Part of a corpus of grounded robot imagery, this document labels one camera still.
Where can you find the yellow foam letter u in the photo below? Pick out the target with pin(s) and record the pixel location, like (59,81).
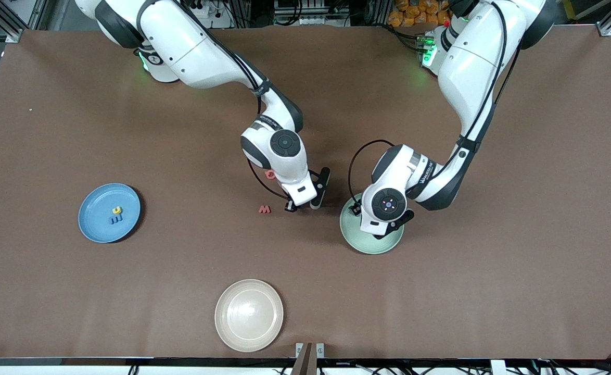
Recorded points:
(116,211)

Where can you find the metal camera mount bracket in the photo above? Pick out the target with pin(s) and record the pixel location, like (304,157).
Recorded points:
(305,359)

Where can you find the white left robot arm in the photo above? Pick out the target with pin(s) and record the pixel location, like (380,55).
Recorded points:
(477,57)

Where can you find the blue foam letter m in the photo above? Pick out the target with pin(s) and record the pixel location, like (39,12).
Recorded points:
(116,220)

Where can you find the brown table mat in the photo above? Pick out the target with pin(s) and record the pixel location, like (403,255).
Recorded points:
(441,312)

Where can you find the blue plate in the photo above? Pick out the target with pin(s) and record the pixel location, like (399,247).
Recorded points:
(102,232)

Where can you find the green plate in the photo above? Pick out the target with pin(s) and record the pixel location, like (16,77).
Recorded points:
(352,234)

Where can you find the white power strip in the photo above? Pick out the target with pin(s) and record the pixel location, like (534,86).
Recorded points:
(222,21)

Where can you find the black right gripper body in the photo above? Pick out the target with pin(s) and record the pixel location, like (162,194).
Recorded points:
(289,206)

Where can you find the red foam letter w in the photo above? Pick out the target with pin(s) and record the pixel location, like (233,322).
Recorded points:
(264,209)

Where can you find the beige plate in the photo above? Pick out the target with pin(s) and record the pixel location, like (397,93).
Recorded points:
(249,315)

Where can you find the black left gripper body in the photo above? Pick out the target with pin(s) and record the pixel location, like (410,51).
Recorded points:
(356,209)

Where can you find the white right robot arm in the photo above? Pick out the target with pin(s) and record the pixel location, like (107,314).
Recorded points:
(191,47)

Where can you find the orange fruit bag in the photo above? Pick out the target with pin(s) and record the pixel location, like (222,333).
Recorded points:
(415,13)

